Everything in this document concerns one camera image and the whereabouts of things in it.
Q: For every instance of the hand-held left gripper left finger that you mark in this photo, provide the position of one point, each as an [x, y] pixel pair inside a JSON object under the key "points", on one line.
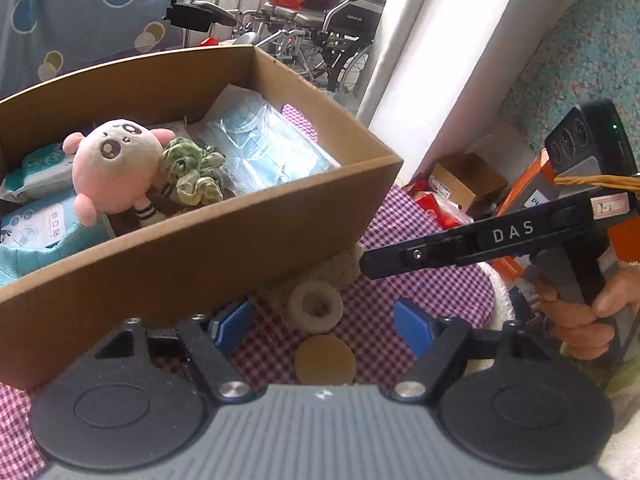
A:
{"points": [[235, 325]]}

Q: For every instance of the white wet wipe pack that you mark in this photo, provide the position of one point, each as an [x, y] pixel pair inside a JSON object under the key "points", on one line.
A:
{"points": [[42, 170]]}

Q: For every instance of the white fluffy blanket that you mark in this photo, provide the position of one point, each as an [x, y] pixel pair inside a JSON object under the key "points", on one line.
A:
{"points": [[625, 410]]}

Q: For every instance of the white tape roll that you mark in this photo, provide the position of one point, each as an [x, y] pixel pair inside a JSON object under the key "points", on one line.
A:
{"points": [[315, 305]]}

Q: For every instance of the blue and white wipe pack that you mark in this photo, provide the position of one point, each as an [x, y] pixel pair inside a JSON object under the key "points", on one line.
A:
{"points": [[35, 225]]}

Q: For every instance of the red packet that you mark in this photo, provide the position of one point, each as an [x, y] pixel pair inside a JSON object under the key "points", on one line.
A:
{"points": [[440, 210]]}

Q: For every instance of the black padded seat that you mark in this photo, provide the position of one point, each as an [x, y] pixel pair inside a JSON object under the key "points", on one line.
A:
{"points": [[200, 12]]}

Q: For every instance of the blue dotted sheet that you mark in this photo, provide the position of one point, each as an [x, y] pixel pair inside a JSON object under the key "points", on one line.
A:
{"points": [[75, 10]]}

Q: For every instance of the clear packet of face masks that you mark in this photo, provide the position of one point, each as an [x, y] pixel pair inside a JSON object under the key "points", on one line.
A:
{"points": [[270, 145]]}

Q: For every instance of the beige porous sponge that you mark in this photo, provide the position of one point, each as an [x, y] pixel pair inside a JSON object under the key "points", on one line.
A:
{"points": [[342, 264]]}

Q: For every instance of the pink checkered cloth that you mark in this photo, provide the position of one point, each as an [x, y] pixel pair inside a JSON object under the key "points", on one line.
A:
{"points": [[440, 295]]}

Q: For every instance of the teal floral cloth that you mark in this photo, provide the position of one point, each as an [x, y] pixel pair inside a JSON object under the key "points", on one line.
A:
{"points": [[590, 50]]}

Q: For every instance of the black wheelchair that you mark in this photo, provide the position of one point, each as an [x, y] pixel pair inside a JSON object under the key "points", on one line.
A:
{"points": [[320, 25]]}

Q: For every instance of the round cork coaster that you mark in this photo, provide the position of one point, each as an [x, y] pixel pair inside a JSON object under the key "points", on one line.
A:
{"points": [[325, 360]]}

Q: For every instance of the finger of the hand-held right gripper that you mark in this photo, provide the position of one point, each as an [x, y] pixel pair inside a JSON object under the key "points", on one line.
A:
{"points": [[410, 257]]}

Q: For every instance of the green scrunchie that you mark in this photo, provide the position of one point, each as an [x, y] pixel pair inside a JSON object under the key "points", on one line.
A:
{"points": [[192, 170]]}

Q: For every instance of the pink plush toy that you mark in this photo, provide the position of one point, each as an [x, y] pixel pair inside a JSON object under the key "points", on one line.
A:
{"points": [[120, 155]]}

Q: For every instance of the person's right hand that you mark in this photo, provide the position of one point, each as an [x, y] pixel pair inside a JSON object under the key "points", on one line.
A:
{"points": [[575, 330]]}

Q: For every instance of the teal knitted cloth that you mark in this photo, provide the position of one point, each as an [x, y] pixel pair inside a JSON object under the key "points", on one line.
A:
{"points": [[45, 260]]}

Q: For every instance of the small cardboard box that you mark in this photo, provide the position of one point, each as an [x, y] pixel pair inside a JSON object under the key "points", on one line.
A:
{"points": [[467, 180]]}

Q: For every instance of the orange box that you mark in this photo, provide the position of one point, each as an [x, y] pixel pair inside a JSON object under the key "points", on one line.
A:
{"points": [[530, 180]]}

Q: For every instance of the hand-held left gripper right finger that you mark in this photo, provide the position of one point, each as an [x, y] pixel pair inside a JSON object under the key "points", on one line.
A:
{"points": [[411, 327]]}

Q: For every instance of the brown cardboard box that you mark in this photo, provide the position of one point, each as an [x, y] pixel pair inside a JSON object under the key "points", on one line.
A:
{"points": [[200, 260]]}

